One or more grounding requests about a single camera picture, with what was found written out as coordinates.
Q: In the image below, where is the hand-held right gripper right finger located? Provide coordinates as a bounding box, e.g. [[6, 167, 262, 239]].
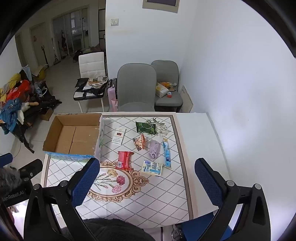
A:
[[194, 158, 271, 241]]

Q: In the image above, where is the pink suitcase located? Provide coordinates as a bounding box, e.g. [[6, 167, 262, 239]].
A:
[[107, 79, 118, 113]]

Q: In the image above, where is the blue tube packet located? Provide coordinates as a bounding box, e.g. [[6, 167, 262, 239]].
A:
[[162, 138, 172, 168]]

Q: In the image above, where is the pile of colourful clothes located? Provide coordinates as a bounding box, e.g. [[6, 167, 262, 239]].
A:
[[0, 66, 63, 154]]

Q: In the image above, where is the red snack packet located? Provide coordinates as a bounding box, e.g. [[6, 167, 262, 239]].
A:
[[116, 151, 135, 171]]

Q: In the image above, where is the floral patterned tablecloth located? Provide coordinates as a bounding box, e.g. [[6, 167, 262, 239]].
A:
[[43, 112, 228, 229]]

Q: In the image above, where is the white board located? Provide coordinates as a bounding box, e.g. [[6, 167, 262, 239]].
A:
[[178, 85, 194, 114]]

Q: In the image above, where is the grey fuzzy cloth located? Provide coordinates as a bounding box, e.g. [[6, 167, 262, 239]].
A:
[[0, 167, 23, 189]]

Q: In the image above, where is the blue chair seat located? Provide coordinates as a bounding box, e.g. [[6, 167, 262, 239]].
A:
[[174, 211, 233, 241]]

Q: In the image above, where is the grey upholstered chair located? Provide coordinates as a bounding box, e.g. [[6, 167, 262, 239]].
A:
[[151, 60, 184, 113], [117, 63, 157, 113]]

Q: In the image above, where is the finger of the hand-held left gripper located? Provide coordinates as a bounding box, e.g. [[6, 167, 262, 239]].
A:
[[0, 153, 14, 168], [17, 159, 43, 184]]

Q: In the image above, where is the orange snack packet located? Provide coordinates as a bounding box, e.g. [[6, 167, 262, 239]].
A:
[[133, 133, 146, 151]]

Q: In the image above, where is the white plastic bag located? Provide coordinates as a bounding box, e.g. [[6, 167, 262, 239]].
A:
[[155, 82, 169, 97]]

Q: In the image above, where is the purple cloth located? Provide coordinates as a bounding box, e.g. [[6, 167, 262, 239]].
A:
[[147, 139, 161, 160]]

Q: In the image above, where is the blue white tissue pack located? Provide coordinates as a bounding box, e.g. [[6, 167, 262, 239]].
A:
[[141, 159, 164, 177]]

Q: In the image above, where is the white cigarette pack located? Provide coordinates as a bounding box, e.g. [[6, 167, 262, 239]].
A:
[[112, 128, 127, 145]]

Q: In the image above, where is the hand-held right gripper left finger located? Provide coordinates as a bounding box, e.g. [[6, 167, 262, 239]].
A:
[[23, 158, 100, 241]]

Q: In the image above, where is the white padded chair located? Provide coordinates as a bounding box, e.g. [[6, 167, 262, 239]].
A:
[[73, 52, 108, 114]]

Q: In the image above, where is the green snack packet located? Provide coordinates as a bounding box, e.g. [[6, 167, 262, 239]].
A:
[[135, 121, 157, 135]]

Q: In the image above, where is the black flat bag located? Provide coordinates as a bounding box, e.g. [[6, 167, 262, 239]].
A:
[[75, 78, 90, 88]]

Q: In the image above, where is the person's dark fuzzy clothing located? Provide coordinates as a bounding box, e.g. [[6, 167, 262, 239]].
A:
[[60, 218, 156, 241]]

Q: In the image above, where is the small brown cardboard box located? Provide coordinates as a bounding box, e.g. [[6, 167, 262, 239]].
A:
[[41, 108, 54, 121]]

